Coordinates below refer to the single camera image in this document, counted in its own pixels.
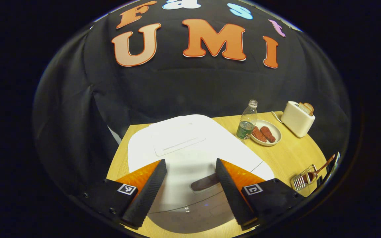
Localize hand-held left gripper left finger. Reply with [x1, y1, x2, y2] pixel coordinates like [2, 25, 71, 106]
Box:
[78, 159, 167, 230]

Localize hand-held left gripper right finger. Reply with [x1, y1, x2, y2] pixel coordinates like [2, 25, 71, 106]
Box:
[215, 158, 310, 231]

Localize white rice cooker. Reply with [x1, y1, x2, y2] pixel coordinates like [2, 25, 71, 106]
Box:
[128, 114, 275, 234]

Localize metal wire chopstick holder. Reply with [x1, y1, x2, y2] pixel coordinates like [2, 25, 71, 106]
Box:
[290, 164, 318, 192]

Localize brown wooden spoon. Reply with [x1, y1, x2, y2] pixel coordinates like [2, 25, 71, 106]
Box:
[301, 154, 336, 184]

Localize red meat piece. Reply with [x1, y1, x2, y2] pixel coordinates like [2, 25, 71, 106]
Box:
[260, 126, 276, 143]
[252, 126, 267, 143]

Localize clear plastic water bottle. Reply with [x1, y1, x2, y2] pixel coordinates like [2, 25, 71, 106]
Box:
[236, 99, 258, 140]

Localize white oval plate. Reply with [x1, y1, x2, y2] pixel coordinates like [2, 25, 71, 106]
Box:
[250, 119, 282, 146]

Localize white toaster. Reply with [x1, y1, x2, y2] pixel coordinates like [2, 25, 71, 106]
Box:
[280, 101, 316, 138]

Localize black backdrop cloth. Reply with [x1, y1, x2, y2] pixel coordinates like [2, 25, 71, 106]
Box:
[32, 0, 351, 199]

